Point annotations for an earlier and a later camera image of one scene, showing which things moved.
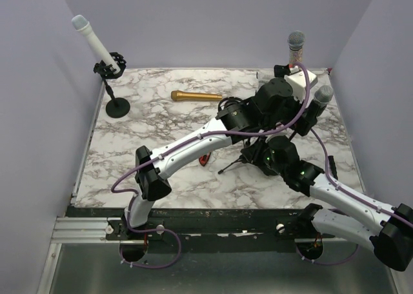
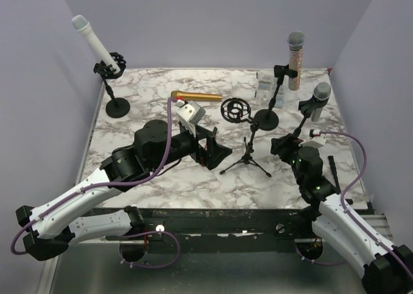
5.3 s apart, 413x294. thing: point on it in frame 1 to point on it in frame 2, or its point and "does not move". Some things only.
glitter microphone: (295, 40) does not move
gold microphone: (179, 95) does not move
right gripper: (253, 152) to (279, 143)
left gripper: (295, 109) to (214, 153)
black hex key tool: (333, 165) does not move
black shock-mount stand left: (118, 107) does not move
